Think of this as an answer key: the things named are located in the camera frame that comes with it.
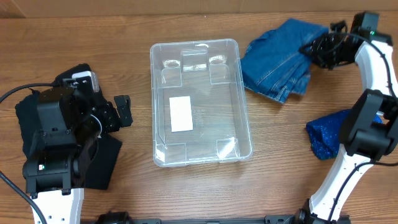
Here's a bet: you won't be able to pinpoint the sparkly blue cloth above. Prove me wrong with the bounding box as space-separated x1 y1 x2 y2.
305 108 384 161

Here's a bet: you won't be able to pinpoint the long black folded cloth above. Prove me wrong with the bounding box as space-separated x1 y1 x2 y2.
52 63 100 93

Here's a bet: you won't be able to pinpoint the white label in bin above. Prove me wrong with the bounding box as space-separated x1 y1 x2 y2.
169 96 193 132

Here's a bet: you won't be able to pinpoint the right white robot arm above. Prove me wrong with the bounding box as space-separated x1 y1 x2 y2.
289 11 397 223

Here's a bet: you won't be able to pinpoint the small black folded cloth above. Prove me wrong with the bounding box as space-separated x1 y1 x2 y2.
15 90 42 159

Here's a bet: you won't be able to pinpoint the clear plastic storage bin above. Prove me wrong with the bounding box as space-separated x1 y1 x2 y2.
150 39 254 167

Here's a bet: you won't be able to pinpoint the blue denim jeans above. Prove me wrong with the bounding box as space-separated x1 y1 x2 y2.
241 19 328 103

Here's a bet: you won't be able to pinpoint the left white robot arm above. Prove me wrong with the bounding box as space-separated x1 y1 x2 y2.
22 87 132 223

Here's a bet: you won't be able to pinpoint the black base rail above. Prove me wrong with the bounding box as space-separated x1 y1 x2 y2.
91 212 295 224

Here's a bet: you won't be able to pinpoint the square black cloth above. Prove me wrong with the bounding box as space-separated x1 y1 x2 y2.
84 134 123 190

